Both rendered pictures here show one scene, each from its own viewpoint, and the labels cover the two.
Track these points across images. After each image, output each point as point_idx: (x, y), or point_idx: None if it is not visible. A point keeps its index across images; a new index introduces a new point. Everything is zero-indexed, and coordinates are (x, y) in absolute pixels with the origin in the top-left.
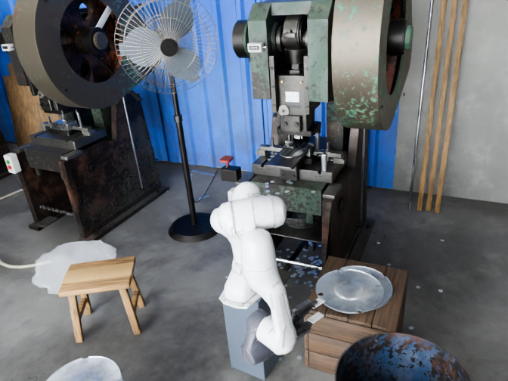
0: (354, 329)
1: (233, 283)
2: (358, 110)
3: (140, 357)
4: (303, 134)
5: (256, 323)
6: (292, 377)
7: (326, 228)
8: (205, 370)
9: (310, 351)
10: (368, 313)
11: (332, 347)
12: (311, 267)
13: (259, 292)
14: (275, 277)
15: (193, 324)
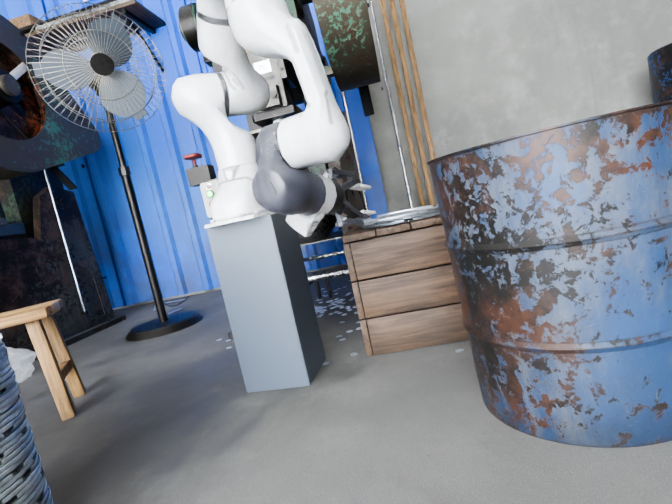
0: (424, 239)
1: (223, 192)
2: (343, 10)
3: (73, 436)
4: (284, 111)
5: (273, 126)
6: (353, 369)
7: None
8: (202, 409)
9: (369, 320)
10: (434, 216)
11: (400, 291)
12: (334, 275)
13: (267, 32)
14: (289, 14)
15: (172, 382)
